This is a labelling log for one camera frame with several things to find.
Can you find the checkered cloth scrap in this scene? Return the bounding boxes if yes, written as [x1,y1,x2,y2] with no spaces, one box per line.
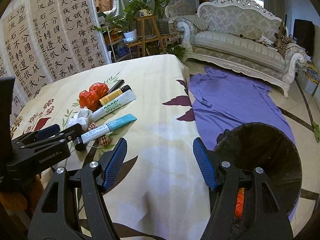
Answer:
[89,122,112,146]

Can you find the orange plastic bag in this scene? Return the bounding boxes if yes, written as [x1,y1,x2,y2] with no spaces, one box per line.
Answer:
[234,188,245,218]

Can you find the calligraphy wall hanging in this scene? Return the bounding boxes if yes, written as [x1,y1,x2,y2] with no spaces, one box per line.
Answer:
[0,0,113,120]

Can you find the tall wooden plant stand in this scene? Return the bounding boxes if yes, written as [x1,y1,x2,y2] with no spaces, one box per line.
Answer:
[136,16,167,55]

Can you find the white tissue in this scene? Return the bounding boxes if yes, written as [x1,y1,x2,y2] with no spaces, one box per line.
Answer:
[66,108,93,130]

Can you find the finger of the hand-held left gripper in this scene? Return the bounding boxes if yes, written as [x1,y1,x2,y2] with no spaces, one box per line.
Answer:
[11,124,60,143]
[15,123,83,153]

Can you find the red crinkled wrapper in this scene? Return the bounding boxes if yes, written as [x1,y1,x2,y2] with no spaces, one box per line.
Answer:
[79,90,102,112]
[89,82,110,97]

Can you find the green slipper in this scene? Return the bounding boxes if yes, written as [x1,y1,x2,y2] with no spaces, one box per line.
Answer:
[312,121,320,143]

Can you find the trash bin with black bag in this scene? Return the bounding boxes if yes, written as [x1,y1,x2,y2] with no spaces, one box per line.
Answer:
[210,122,302,240]

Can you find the large leafy potted plant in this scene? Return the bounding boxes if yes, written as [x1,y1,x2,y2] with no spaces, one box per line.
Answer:
[100,0,150,42]

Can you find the floral cream tablecloth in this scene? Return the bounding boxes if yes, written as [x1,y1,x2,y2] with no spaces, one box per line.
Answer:
[10,54,218,240]

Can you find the purple cloth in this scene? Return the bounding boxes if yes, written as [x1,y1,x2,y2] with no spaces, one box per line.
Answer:
[189,66,297,153]

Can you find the grey storage box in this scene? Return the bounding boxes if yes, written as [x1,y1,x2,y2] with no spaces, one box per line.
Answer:
[297,70,318,95]

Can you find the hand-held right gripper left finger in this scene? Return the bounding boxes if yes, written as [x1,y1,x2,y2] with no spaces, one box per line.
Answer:
[27,137,128,240]

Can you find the loose papers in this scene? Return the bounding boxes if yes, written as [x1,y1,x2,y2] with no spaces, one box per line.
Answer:
[256,35,278,48]

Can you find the white tube with green print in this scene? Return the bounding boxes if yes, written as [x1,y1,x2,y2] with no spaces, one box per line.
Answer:
[89,91,137,122]

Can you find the white metal rack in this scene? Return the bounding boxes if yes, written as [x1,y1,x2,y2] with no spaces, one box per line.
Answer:
[105,34,130,63]

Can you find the tiger print cloth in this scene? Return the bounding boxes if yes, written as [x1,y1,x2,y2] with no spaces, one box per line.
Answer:
[275,34,294,55]

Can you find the tall green plant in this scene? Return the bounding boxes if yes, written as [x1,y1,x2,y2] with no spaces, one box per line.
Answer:
[147,0,177,18]

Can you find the ornate white armchair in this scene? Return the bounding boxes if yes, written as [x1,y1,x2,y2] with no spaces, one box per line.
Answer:
[165,0,198,18]

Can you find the orange garment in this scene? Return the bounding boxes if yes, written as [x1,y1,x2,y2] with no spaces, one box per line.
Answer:
[0,174,44,220]

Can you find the striped grey throw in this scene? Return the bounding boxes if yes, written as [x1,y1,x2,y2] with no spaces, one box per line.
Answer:
[179,15,209,30]

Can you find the low wooden shelf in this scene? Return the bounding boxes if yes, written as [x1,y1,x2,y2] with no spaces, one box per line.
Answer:
[126,36,173,55]

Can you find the pile of folded fabrics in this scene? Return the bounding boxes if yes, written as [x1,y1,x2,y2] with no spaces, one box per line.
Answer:
[306,61,320,85]

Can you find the ornate white patterned sofa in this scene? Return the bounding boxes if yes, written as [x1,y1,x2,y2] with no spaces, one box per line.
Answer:
[173,0,308,98]

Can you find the small bushy green plant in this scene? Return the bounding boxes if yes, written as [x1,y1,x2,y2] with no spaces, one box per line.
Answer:
[165,44,185,60]

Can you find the yellow tube with black cap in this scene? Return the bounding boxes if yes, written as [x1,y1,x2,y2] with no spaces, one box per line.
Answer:
[99,84,132,105]

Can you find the white plant pot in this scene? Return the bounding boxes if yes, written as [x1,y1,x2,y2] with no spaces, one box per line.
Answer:
[123,29,137,42]

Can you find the black stick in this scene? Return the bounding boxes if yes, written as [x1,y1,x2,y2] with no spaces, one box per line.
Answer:
[106,79,125,94]

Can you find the drooping green plant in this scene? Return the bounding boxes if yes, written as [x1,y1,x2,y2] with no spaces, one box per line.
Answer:
[94,17,125,34]

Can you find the teal and white tube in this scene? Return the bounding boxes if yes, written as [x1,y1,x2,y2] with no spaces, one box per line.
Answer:
[74,113,138,152]

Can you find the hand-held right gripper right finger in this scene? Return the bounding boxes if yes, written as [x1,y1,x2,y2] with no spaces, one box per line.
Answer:
[192,137,294,240]

